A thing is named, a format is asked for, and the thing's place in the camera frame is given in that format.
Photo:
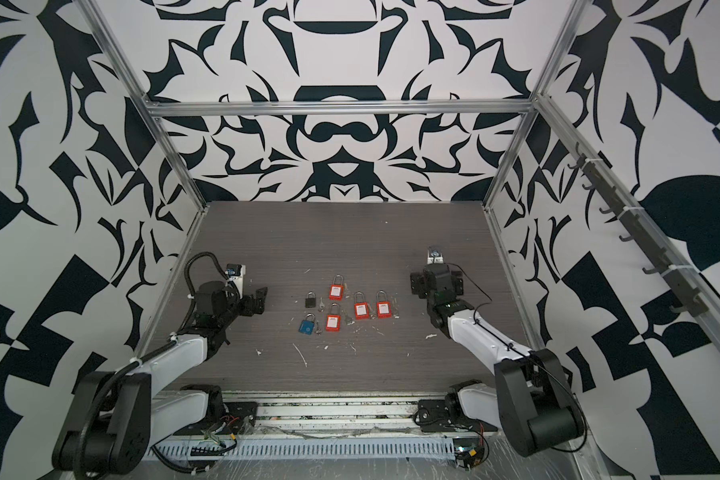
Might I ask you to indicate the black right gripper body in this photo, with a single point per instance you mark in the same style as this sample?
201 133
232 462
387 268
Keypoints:
419 281

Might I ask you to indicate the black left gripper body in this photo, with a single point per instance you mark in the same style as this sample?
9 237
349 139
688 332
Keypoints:
246 307

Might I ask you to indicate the blue padlock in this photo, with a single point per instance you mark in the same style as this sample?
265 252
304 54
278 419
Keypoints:
308 325

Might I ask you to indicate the small black padlock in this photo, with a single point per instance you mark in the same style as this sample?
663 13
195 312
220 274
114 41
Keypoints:
310 300

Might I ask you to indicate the red padlock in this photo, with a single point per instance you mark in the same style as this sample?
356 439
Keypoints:
333 318
361 307
337 287
383 305

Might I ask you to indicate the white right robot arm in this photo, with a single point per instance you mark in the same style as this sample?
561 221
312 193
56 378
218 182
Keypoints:
531 401

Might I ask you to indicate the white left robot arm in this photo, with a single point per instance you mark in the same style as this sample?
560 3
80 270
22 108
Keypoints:
115 417

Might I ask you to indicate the black hook rack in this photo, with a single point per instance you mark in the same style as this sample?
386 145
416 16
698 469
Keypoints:
641 230

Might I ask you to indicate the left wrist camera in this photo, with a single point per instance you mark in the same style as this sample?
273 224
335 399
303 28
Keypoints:
235 277

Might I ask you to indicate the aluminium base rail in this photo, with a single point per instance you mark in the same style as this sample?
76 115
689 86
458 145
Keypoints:
318 415

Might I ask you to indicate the white slotted cable duct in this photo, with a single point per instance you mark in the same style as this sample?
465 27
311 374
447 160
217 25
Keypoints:
436 448

